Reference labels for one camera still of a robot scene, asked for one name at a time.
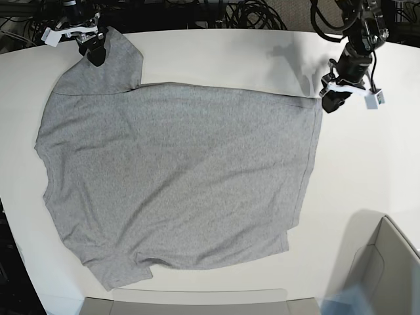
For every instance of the grey bin at bottom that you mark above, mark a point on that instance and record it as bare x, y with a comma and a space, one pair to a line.
266, 301

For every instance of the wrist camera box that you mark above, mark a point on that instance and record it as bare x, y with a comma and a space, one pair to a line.
374, 98
51, 37

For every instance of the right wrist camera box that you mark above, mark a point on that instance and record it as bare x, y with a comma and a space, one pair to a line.
51, 37

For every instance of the grey bin at right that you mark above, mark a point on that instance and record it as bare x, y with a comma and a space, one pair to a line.
387, 272

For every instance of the grey T-shirt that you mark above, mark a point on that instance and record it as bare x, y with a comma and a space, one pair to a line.
188, 176

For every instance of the blue cloth in bin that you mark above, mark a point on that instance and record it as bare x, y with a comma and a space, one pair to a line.
345, 302

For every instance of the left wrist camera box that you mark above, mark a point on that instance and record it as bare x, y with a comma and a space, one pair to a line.
374, 98

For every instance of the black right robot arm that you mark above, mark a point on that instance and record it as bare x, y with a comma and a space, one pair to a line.
84, 14

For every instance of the grey bin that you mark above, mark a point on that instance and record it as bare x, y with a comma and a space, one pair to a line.
266, 301
387, 272

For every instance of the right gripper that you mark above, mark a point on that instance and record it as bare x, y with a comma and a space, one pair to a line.
78, 28

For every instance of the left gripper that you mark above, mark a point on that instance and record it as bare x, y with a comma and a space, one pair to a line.
345, 77

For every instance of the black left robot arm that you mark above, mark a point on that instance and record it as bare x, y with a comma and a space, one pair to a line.
366, 31

